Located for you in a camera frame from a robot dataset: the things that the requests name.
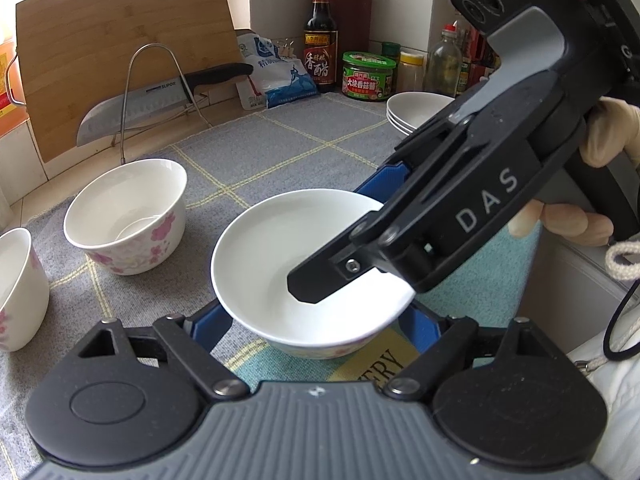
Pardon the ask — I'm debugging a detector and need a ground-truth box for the black-handled kitchen knife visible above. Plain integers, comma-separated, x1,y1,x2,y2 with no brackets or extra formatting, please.
76,63,255,147

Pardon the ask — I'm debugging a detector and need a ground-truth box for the metal wire rack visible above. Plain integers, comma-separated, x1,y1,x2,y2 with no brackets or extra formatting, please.
116,44,213,165

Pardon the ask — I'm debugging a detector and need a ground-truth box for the dark vinegar bottle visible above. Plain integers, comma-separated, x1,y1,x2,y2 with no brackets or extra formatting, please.
304,0,339,93

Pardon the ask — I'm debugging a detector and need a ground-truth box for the white bowl with pink flowers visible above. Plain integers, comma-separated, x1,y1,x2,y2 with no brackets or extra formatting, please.
210,188,417,360
0,227,51,352
63,158,188,276

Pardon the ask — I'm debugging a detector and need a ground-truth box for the green-labelled clear bottle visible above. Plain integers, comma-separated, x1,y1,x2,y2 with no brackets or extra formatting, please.
456,30,472,95

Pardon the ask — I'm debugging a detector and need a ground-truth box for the white jacket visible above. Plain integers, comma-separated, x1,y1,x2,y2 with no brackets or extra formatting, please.
567,280,640,480

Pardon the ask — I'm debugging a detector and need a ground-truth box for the orange cooking wine jug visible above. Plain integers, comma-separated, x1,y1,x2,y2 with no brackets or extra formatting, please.
0,37,19,127

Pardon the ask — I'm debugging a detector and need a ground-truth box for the white and blue salt bag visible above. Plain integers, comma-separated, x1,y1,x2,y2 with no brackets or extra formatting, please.
235,32,321,111

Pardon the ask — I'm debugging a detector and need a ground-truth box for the grey and teal checked tablecloth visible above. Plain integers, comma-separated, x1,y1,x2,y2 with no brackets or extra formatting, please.
0,92,546,480

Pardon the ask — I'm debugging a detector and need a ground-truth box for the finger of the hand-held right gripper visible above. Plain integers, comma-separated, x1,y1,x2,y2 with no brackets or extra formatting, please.
354,112,463,207
286,160,451,306

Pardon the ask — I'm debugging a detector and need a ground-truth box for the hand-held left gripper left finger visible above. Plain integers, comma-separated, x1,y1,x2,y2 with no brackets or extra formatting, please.
77,302,251,403

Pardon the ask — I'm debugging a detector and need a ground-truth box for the green-lidded sauce jar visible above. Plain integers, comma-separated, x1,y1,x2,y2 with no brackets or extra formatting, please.
341,51,398,99

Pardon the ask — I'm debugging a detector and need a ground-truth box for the white plate with fruit print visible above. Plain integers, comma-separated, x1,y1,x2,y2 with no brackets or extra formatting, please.
386,92,458,123

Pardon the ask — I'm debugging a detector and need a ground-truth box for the yellow-lidded spice jar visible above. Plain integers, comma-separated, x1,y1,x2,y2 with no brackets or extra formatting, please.
398,51,426,93

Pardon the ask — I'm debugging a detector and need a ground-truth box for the red-capped clear glass bottle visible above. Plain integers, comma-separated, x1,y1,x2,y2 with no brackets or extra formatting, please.
425,21,463,97

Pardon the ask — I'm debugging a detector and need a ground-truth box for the bamboo cutting board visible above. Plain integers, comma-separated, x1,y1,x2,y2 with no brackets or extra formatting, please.
15,0,251,163

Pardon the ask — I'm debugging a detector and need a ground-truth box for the dark red knife block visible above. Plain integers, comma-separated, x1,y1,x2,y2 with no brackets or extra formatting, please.
327,0,376,86

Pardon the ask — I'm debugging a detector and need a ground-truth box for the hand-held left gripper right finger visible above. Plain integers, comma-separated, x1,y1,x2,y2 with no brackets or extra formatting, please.
375,305,568,403

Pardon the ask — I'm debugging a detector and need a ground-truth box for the person's right hand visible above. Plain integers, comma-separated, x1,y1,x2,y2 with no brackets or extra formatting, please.
509,96,640,247

